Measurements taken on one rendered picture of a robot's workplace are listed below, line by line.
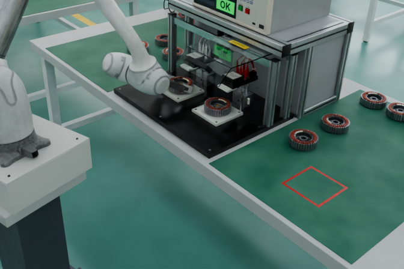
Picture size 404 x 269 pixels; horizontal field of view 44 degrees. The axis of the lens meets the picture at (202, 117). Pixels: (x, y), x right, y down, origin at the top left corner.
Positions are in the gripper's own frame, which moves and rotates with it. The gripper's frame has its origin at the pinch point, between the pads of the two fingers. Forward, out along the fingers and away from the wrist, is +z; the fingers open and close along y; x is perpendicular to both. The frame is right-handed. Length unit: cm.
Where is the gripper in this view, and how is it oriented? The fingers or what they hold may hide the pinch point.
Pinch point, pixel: (180, 84)
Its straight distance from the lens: 222.1
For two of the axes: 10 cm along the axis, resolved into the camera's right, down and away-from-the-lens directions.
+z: 6.4, 1.5, 7.5
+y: 6.5, 4.1, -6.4
